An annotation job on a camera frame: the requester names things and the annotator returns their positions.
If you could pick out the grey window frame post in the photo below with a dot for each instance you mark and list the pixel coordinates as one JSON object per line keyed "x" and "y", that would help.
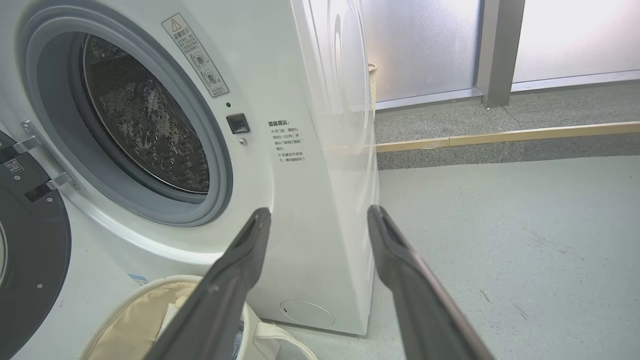
{"x": 500, "y": 50}

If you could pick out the dark round washer door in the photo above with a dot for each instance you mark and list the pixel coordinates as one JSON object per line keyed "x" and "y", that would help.
{"x": 30, "y": 260}

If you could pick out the white warning sticker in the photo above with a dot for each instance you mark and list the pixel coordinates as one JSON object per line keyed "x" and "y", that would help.
{"x": 196, "y": 55}

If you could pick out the white front-load washing machine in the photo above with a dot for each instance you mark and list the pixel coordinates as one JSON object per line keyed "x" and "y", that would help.
{"x": 310, "y": 200}

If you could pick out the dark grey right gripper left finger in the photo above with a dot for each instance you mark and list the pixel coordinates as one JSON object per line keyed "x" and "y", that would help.
{"x": 225, "y": 300}

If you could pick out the cream canvas laundry basket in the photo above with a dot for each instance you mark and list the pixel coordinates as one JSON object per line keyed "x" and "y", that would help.
{"x": 130, "y": 325}

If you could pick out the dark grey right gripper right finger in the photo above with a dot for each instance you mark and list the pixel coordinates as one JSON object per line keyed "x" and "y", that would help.
{"x": 420, "y": 310}

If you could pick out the woven wicker basket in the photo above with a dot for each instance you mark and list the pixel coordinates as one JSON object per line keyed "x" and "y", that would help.
{"x": 373, "y": 90}

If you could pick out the wooden floor edge strip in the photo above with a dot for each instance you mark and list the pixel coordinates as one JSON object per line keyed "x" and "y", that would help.
{"x": 500, "y": 136}

